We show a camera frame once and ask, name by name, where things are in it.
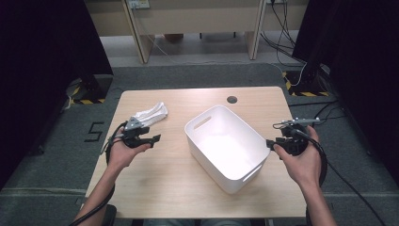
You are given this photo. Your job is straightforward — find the stand base with striped tape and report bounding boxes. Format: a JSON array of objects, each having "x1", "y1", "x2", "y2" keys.
[
  {"x1": 281, "y1": 70, "x2": 330, "y2": 97},
  {"x1": 67, "y1": 73, "x2": 114, "y2": 105}
]

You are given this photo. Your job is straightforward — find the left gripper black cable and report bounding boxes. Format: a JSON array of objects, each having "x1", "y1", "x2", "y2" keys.
[{"x1": 69, "y1": 121, "x2": 128, "y2": 226}]

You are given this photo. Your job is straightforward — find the white wall socket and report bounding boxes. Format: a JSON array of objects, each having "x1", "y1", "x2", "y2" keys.
[{"x1": 128, "y1": 0, "x2": 151, "y2": 9}]

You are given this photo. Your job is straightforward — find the black office chair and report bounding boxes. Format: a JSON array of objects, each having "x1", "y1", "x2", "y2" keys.
[{"x1": 102, "y1": 204, "x2": 118, "y2": 226}]

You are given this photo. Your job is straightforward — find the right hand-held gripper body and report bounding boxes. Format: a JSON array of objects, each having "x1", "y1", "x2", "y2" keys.
[{"x1": 273, "y1": 117, "x2": 321, "y2": 156}]

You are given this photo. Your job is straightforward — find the white plastic bin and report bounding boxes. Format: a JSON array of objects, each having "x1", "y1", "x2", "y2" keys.
[{"x1": 184, "y1": 105, "x2": 271, "y2": 195}]

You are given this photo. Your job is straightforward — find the beige wooden desk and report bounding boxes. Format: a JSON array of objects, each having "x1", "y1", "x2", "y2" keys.
[{"x1": 84, "y1": 0, "x2": 310, "y2": 64}]

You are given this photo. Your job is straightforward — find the bundle of black cables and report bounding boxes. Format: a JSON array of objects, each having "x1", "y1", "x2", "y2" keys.
[{"x1": 259, "y1": 0, "x2": 310, "y2": 68}]

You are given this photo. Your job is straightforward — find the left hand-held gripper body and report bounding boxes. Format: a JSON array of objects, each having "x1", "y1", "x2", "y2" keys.
[{"x1": 120, "y1": 117, "x2": 146, "y2": 149}]

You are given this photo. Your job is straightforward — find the person's left hand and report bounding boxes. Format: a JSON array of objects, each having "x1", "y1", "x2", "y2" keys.
[{"x1": 107, "y1": 131, "x2": 152, "y2": 172}]

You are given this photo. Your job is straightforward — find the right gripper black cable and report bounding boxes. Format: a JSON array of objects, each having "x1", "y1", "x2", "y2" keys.
[{"x1": 290, "y1": 127, "x2": 328, "y2": 187}]

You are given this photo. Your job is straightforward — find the black curtain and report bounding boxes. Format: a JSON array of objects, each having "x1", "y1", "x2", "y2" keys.
[
  {"x1": 0, "y1": 0, "x2": 114, "y2": 189},
  {"x1": 291, "y1": 0, "x2": 399, "y2": 186}
]

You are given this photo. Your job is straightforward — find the person's right hand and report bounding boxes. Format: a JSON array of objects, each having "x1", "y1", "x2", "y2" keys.
[{"x1": 273, "y1": 125, "x2": 323, "y2": 189}]

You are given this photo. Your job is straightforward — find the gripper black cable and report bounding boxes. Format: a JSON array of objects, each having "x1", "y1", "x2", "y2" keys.
[
  {"x1": 69, "y1": 121, "x2": 128, "y2": 226},
  {"x1": 290, "y1": 127, "x2": 328, "y2": 187}
]

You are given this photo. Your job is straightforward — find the long black floor cable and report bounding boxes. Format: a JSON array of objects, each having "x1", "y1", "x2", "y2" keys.
[{"x1": 313, "y1": 102, "x2": 387, "y2": 226}]

